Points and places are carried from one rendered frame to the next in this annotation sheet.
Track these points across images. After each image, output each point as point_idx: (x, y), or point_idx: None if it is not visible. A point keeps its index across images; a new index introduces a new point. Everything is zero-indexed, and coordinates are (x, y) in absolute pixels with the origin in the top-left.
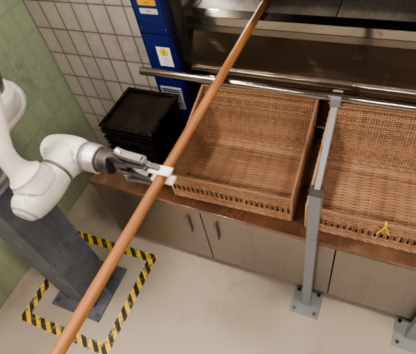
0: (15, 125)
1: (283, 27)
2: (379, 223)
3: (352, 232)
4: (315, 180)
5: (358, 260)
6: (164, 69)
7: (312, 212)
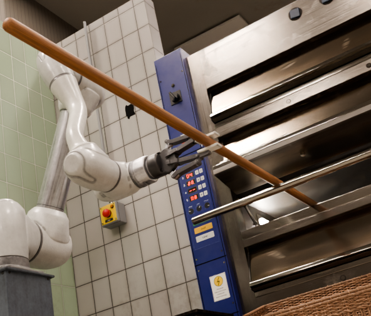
0: (54, 252)
1: (336, 202)
2: None
3: None
4: None
5: None
6: (218, 306)
7: None
